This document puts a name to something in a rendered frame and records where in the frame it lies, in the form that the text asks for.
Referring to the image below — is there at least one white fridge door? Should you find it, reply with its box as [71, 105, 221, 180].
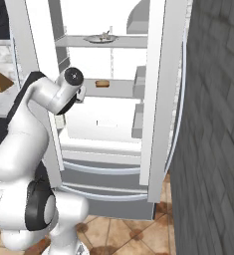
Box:
[4, 0, 64, 189]
[138, 0, 189, 204]

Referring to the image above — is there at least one silver drawer handle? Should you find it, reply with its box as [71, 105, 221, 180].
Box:
[61, 159, 142, 176]
[59, 184, 149, 202]

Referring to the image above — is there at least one white fridge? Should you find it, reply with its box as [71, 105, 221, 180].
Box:
[4, 0, 193, 221]

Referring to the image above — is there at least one grey rounded door bin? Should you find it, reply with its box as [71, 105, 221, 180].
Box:
[125, 0, 151, 35]

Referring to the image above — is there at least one grey fish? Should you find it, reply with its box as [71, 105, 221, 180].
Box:
[100, 30, 112, 40]

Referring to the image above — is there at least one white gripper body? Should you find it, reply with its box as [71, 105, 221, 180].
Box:
[55, 114, 68, 131]

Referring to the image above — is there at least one brown bread block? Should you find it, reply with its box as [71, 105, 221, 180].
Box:
[95, 79, 111, 89]

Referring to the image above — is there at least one grey freezer drawer front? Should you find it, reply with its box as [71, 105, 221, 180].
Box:
[60, 158, 143, 187]
[59, 189, 156, 221]

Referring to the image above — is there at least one white crisper drawer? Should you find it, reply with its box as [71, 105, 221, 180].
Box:
[66, 99, 140, 141]

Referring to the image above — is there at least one curved silver door handle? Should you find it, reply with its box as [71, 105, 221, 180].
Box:
[163, 31, 189, 174]

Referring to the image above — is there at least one grey plate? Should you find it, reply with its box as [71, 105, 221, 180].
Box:
[83, 34, 119, 45]

